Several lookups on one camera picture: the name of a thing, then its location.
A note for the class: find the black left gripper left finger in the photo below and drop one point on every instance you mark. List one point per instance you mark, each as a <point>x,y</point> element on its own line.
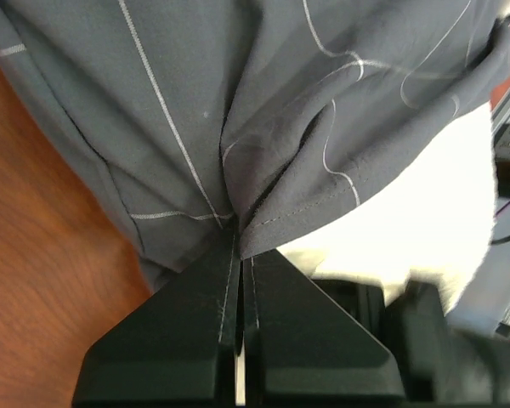
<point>176,349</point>

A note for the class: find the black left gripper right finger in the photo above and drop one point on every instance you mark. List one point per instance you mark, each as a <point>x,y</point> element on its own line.
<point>303,349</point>

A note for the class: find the cream yellow-edged pillow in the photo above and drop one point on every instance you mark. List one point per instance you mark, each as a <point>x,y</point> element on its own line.
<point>433,223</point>

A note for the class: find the grey checked pillowcase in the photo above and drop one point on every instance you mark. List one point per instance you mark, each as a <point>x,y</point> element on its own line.
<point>283,115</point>

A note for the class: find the aluminium rail frame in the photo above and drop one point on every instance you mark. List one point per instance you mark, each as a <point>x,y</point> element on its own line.
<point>485,305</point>

